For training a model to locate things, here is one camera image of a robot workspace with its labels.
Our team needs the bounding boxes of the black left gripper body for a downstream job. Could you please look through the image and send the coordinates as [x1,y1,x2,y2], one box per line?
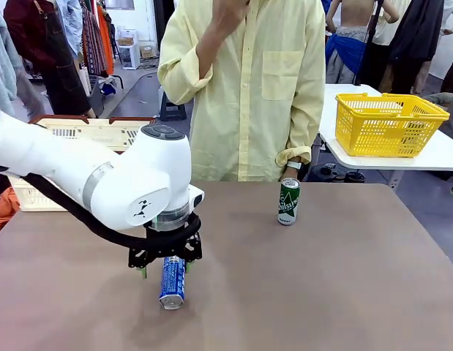
[144,218,198,260]

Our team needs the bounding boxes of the blue drink can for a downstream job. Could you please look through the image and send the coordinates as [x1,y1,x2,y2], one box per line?
[159,255,187,311]

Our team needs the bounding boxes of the green drink can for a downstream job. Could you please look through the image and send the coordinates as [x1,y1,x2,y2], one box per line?
[277,177,302,227]

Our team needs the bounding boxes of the person's right forearm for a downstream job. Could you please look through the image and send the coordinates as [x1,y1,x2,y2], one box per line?
[195,33,229,76]

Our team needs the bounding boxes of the cream basket with brown rim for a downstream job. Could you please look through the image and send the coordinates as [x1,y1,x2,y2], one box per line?
[6,115,158,214]

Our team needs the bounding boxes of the yellow shopping basket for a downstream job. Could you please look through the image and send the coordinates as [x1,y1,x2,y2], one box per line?
[334,92,452,159]

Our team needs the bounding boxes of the person's right hand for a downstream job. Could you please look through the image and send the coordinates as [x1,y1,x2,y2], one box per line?
[206,0,257,47]

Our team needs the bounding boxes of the black step stool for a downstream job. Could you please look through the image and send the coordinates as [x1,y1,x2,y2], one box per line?
[159,91,193,122]

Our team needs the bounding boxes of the orange cloth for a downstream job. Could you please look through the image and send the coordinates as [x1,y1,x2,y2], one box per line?
[0,185,21,235]

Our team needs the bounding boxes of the person in yellow shirt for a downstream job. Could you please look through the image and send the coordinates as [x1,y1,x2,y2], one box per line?
[157,0,326,183]

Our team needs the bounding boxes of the black chair base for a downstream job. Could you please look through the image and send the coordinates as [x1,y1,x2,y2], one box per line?
[307,162,367,184]

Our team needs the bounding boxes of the white appliance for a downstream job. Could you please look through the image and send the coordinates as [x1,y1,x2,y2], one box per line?
[117,29,142,71]

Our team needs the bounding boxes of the striped hanging clothes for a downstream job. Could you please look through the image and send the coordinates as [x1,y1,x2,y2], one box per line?
[81,0,115,78]

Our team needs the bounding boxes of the white table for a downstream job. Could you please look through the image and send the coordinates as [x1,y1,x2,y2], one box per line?
[318,83,453,191]

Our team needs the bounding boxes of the dark red apron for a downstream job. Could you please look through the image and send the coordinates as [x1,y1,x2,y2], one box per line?
[2,0,92,116]

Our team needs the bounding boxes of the mannequin with blue cloth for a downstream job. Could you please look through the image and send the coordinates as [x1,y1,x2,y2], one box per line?
[323,0,402,86]

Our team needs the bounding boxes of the black hanging garment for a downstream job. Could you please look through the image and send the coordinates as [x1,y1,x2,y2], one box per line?
[388,0,447,97]

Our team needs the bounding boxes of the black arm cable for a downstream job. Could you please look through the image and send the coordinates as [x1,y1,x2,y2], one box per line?
[0,164,203,254]

